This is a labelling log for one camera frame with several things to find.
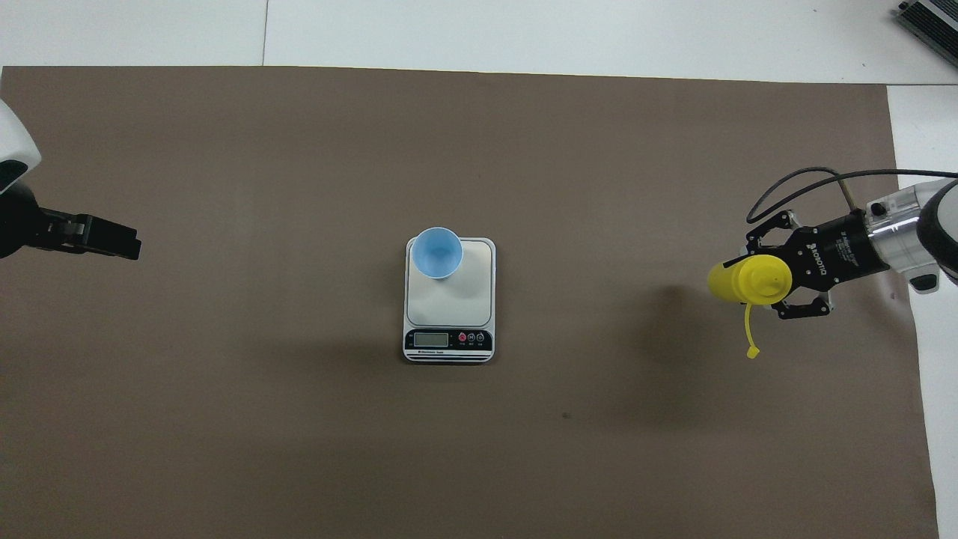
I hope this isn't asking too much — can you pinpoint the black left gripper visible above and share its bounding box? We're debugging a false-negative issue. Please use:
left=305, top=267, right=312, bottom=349
left=0, top=183, right=142, bottom=261

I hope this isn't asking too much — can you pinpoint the yellow squeeze seasoning bottle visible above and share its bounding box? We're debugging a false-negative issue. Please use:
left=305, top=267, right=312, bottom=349
left=707, top=254, right=793, bottom=359

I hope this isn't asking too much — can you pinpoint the brown table mat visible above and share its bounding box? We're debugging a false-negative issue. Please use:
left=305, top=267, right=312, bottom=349
left=0, top=66, right=940, bottom=539

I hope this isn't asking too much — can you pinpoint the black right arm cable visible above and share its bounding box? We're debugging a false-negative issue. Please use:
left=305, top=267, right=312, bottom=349
left=746, top=167, right=958, bottom=225

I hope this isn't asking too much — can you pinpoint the grey ribbed metal device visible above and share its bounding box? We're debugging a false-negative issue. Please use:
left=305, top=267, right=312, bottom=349
left=898, top=0, right=958, bottom=70

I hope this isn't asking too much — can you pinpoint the light blue plastic cup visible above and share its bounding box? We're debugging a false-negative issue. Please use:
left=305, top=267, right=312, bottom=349
left=410, top=227, right=464, bottom=281

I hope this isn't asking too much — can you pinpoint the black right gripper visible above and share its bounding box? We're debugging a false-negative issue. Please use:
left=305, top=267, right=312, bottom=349
left=745, top=211, right=890, bottom=321

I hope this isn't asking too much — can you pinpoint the white digital kitchen scale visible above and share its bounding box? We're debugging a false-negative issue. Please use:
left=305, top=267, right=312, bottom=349
left=403, top=237, right=497, bottom=365

